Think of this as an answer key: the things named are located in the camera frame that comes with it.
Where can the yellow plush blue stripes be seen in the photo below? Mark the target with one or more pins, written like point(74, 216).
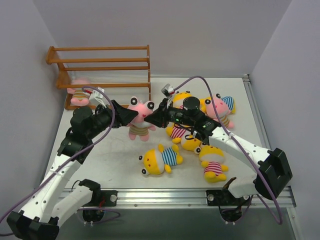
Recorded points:
point(159, 160)

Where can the aluminium rail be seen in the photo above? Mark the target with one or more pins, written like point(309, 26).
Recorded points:
point(256, 112)
point(181, 197)

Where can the pink plush blue stripes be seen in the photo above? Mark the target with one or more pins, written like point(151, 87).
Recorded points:
point(224, 107)

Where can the yellow plush red stripes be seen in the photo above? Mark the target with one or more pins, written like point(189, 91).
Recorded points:
point(184, 138)
point(179, 97)
point(212, 160)

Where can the wooden three-tier shelf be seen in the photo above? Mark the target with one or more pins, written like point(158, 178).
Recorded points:
point(122, 71)

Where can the aluminium front rail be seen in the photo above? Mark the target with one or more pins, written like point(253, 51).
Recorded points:
point(181, 197)

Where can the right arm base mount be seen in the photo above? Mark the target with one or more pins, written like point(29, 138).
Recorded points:
point(215, 197)

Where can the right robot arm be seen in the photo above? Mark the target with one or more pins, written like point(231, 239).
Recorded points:
point(272, 168)

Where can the yellow plush red stripes top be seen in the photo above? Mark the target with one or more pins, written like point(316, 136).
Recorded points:
point(179, 97)

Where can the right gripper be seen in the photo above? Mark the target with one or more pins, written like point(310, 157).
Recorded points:
point(163, 114)

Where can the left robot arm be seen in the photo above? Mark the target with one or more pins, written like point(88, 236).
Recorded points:
point(43, 215)

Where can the aluminium right rail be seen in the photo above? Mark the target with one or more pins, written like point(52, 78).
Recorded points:
point(256, 112)

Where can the pink plush face-down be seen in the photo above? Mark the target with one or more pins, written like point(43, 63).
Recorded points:
point(138, 126)

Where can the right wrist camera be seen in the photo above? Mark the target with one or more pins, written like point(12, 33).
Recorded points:
point(168, 90)

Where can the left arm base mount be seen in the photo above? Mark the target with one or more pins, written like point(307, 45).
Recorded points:
point(108, 198)

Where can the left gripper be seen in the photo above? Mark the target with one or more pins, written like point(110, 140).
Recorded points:
point(114, 114)

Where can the yellow plush red stripes front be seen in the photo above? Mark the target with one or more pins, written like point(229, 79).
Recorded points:
point(212, 160)

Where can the pink plush orange stripes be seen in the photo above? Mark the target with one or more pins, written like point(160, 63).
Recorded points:
point(78, 96)

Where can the yellow plush under pile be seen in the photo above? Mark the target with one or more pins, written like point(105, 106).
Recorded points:
point(203, 104)

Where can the yellow plush red stripes middle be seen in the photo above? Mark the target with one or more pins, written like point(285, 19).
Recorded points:
point(184, 138)

